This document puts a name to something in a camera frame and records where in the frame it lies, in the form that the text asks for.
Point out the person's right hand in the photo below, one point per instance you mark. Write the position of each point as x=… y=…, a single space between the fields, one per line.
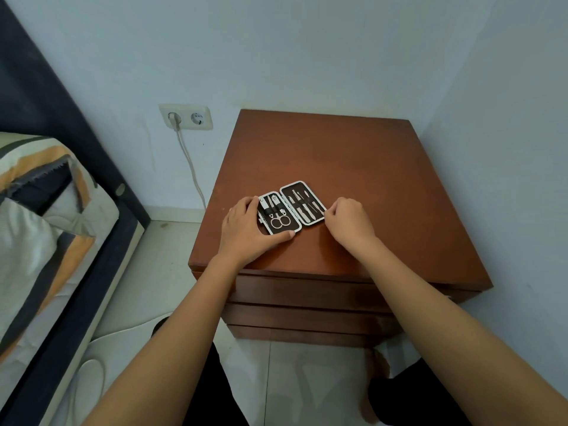
x=350 y=226

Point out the person's left hand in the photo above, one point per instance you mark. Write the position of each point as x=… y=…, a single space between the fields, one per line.
x=242 y=237

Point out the small steel nail clipper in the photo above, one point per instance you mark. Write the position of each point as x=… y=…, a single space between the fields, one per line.
x=267 y=204

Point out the checkered manicure kit case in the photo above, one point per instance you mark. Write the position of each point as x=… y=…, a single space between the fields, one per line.
x=316 y=201

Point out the small silver scissors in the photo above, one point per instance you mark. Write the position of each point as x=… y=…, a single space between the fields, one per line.
x=278 y=213

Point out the thin metal ear pick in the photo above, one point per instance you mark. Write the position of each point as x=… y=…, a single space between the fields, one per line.
x=310 y=198

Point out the silver nail file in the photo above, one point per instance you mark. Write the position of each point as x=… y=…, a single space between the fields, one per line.
x=298 y=200

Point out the silver tweezers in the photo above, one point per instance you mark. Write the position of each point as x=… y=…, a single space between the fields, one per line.
x=291 y=200

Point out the brown wooden drawer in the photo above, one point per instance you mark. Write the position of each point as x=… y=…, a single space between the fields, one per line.
x=310 y=338
x=310 y=292
x=310 y=319

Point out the person's right forearm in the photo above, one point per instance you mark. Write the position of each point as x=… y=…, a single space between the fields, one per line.
x=443 y=332

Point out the person's left forearm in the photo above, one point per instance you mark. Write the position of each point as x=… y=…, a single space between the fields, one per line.
x=164 y=350

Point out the brown wooden nightstand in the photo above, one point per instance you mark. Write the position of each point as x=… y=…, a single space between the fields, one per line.
x=328 y=150

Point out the person's left leg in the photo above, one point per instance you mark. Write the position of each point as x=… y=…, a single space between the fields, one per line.
x=213 y=394

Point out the person's leg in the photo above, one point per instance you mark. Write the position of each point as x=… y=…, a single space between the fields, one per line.
x=417 y=394
x=213 y=394

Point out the person's right leg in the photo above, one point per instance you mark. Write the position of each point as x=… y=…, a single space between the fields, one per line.
x=417 y=394

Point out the white plug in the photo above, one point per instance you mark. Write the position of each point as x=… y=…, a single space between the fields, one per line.
x=174 y=120

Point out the white floor cloth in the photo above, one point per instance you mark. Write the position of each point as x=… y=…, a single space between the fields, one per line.
x=128 y=346

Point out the white slipper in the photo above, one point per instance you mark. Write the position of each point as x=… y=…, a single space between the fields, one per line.
x=88 y=390

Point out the bed with striped bedding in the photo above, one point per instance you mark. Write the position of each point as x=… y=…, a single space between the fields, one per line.
x=26 y=84

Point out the round bed frame cap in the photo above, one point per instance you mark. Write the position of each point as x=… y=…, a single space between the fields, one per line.
x=120 y=189

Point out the white double wall socket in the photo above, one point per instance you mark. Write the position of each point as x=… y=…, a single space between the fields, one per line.
x=186 y=116

